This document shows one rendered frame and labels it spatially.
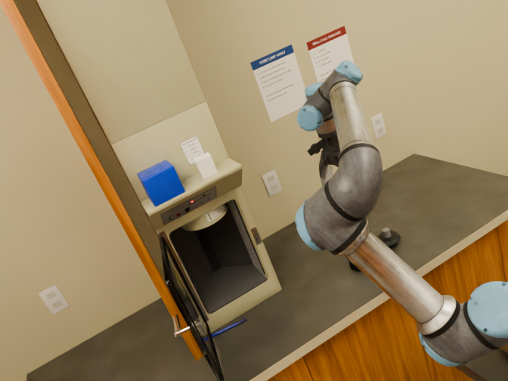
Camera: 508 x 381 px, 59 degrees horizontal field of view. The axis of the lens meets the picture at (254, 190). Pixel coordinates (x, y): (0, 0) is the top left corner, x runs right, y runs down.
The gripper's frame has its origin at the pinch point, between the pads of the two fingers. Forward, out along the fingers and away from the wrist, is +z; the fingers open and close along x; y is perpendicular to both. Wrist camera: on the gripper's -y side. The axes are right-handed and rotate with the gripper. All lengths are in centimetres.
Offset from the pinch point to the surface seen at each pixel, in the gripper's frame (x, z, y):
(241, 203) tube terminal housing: -27.7, -4.6, -19.7
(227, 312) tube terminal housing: -48, 31, -24
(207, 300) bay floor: -49, 28, -33
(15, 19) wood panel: -65, -80, -22
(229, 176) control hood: -33.1, -19.7, -10.6
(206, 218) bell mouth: -39.5, -4.6, -25.1
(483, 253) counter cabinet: 37, 49, 26
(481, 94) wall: 139, 26, -20
